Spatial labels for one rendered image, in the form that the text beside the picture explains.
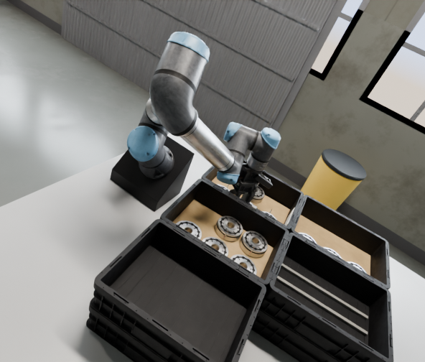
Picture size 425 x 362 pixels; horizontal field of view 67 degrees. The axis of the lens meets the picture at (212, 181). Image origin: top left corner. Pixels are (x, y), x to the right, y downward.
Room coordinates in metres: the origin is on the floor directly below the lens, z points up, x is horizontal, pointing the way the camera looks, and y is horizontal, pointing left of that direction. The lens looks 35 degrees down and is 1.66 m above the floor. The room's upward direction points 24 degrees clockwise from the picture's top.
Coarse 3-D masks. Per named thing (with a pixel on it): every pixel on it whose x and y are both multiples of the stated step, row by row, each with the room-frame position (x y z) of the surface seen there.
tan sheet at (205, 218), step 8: (192, 208) 0.95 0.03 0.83; (200, 208) 0.97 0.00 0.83; (208, 208) 0.99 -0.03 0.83; (184, 216) 0.89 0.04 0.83; (192, 216) 0.91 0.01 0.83; (200, 216) 0.93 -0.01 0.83; (208, 216) 0.95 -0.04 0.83; (216, 216) 0.97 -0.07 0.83; (200, 224) 0.89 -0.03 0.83; (208, 224) 0.91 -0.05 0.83; (208, 232) 0.87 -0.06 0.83; (224, 240) 0.86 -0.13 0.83; (232, 248) 0.84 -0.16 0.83; (272, 248) 0.93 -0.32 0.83; (248, 256) 0.84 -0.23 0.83; (264, 256) 0.87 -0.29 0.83; (256, 264) 0.82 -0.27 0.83; (264, 264) 0.83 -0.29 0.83
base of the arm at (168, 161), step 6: (168, 150) 1.12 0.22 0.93; (168, 156) 1.09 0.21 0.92; (162, 162) 1.04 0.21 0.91; (168, 162) 1.07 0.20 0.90; (144, 168) 1.02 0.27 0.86; (150, 168) 1.01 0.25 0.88; (156, 168) 1.02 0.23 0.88; (162, 168) 1.04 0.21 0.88; (168, 168) 1.07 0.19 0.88; (144, 174) 1.04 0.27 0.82; (150, 174) 1.03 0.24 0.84; (156, 174) 1.04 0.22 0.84; (162, 174) 1.05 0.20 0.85
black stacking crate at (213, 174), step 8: (208, 176) 1.09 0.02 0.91; (272, 184) 1.26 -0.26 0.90; (280, 184) 1.25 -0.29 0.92; (264, 192) 1.26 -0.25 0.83; (272, 192) 1.25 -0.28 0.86; (280, 192) 1.25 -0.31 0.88; (288, 192) 1.24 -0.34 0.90; (296, 192) 1.23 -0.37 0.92; (280, 200) 1.24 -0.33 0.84; (288, 200) 1.24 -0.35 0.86; (296, 200) 1.21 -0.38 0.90
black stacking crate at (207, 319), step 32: (160, 224) 0.72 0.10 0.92; (128, 256) 0.57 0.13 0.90; (160, 256) 0.68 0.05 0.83; (192, 256) 0.69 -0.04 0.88; (128, 288) 0.53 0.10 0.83; (160, 288) 0.57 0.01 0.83; (192, 288) 0.62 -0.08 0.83; (224, 288) 0.66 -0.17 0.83; (256, 288) 0.65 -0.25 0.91; (128, 320) 0.42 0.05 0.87; (160, 320) 0.48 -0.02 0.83; (192, 320) 0.52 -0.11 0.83; (224, 320) 0.56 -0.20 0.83; (160, 352) 0.40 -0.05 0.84; (224, 352) 0.47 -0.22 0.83
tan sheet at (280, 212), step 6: (216, 180) 1.20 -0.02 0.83; (228, 186) 1.19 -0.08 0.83; (264, 198) 1.22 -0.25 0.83; (270, 198) 1.24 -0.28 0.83; (258, 204) 1.16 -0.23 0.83; (264, 204) 1.18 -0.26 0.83; (270, 204) 1.20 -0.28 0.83; (276, 204) 1.22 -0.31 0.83; (264, 210) 1.13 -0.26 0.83; (270, 210) 1.15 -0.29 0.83; (276, 210) 1.17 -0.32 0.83; (282, 210) 1.19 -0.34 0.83; (288, 210) 1.21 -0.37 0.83; (276, 216) 1.13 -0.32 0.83; (282, 216) 1.15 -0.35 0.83; (282, 222) 1.11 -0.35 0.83
